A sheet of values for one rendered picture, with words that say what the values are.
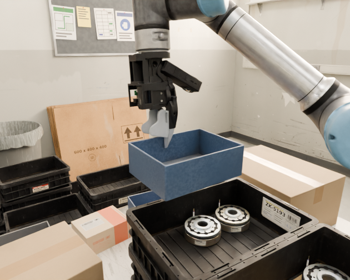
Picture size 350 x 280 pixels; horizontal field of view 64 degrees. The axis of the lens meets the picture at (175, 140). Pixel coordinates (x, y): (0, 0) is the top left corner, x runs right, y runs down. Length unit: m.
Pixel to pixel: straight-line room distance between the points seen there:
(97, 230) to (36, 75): 2.29
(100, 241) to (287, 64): 0.75
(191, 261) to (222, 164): 0.29
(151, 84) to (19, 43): 2.53
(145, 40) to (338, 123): 0.38
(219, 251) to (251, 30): 0.55
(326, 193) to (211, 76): 3.17
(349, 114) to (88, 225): 0.81
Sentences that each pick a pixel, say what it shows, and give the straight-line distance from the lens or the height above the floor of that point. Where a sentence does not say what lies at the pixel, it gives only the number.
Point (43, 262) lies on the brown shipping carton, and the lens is 0.78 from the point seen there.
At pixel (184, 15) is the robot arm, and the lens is 0.60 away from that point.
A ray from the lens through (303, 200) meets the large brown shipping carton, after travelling 1.01.
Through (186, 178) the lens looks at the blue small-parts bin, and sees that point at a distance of 0.53.
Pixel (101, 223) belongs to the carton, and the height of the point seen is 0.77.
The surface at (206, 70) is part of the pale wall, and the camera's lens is 4.01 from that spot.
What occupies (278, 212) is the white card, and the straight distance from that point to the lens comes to 0.86.
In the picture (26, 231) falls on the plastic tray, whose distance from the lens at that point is 1.14.
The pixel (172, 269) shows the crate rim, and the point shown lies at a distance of 0.60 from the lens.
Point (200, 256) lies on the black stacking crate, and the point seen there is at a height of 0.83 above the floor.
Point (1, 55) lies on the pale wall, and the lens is 3.04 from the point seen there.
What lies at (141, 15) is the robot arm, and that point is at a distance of 0.61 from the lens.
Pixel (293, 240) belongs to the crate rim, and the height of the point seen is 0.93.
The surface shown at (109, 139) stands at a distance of 3.16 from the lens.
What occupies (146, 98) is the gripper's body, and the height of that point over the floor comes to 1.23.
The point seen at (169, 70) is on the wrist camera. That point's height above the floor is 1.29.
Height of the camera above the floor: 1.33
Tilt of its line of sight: 18 degrees down
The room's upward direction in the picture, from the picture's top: straight up
